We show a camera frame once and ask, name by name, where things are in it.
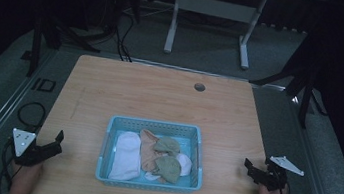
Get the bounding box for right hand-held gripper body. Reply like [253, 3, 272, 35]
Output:
[258, 152, 307, 194]

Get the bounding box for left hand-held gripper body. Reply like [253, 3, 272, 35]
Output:
[8, 128, 59, 170]

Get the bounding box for person's left hand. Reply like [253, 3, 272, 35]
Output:
[7, 158, 45, 194]

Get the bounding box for blue plastic basket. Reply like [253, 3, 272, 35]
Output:
[93, 112, 210, 194]

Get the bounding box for short white sock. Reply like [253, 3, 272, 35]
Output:
[173, 151, 195, 178]

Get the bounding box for long white sock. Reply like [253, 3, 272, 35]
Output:
[107, 129, 146, 184]

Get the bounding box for green sock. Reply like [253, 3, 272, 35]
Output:
[151, 134, 183, 159]
[151, 153, 184, 186]

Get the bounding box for beige sock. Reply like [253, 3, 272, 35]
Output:
[134, 127, 171, 177]

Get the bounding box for grey table grommet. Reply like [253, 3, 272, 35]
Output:
[193, 82, 207, 93]

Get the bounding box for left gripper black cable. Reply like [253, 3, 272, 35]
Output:
[0, 136, 26, 194]

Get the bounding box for black looped floor cable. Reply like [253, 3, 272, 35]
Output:
[15, 99, 49, 133]

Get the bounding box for black floor bracket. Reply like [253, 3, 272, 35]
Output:
[30, 77, 57, 94]

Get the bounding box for black camera stand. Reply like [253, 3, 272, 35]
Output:
[245, 24, 338, 132]
[18, 13, 105, 87]

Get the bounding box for black floor cables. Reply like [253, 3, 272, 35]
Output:
[110, 10, 140, 64]

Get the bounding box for white table frame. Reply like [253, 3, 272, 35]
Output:
[162, 0, 270, 72]

